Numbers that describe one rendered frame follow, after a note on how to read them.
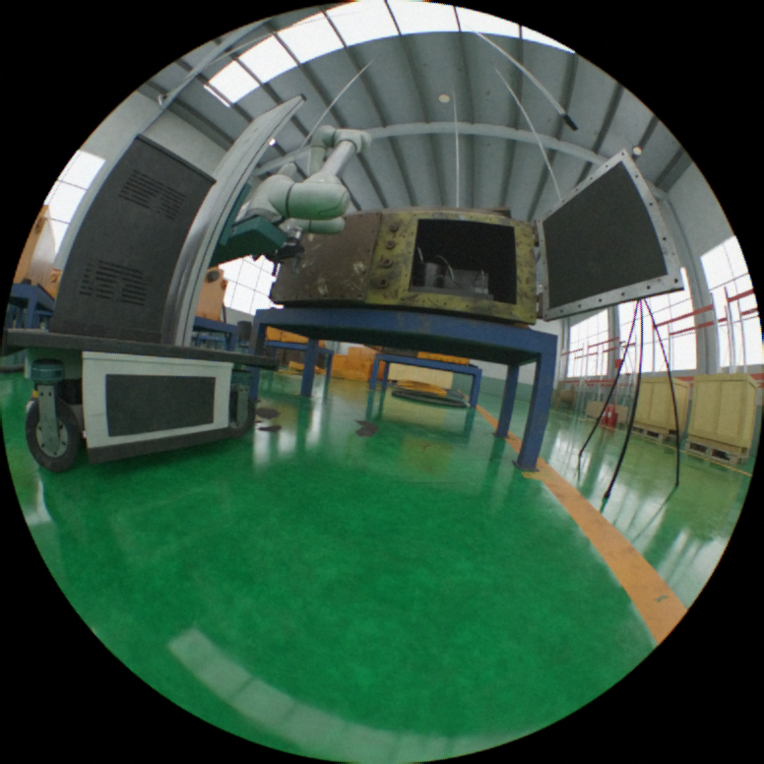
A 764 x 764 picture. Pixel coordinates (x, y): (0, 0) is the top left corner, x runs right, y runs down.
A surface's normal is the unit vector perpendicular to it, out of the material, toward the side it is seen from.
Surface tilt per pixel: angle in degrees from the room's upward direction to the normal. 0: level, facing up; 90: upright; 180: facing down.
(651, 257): 90
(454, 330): 90
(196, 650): 0
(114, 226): 90
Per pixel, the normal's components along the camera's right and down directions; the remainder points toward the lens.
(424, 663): 0.15, -0.99
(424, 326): -0.31, -0.01
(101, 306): 0.94, 0.16
